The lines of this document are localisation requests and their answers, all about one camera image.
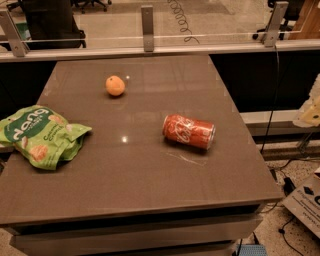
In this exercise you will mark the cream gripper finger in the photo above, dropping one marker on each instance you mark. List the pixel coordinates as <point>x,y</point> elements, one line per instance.
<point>309,113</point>

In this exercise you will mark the red coke can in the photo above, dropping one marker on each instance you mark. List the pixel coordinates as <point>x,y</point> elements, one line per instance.
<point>188,131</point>

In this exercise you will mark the black power adapter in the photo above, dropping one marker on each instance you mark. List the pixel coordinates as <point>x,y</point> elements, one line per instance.
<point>288,186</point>

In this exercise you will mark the grey printed sign board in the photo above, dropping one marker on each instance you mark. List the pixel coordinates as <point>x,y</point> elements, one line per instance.
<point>304,203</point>

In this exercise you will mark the blue box under table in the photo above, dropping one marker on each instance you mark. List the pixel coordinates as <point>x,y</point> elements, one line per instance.
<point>250,250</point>

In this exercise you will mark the orange fruit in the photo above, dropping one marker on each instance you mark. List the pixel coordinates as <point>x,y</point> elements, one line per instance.
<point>115,85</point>

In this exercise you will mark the green chip bag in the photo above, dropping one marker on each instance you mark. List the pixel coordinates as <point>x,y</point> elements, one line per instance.
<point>42,136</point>

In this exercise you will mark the black office chair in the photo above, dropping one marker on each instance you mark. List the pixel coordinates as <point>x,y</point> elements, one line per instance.
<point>52,25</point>

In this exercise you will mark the right metal glass bracket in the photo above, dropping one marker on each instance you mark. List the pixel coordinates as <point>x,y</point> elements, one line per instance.
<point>271,32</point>

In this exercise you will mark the metal glass bracket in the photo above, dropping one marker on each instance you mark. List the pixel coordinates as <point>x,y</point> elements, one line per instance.
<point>271,32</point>
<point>147,27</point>
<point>17,46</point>

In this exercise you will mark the middle metal glass bracket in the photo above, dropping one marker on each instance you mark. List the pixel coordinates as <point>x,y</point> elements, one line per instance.
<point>147,27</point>

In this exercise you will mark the left metal glass bracket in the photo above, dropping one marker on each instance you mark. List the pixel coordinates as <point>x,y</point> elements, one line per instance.
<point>17,46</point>

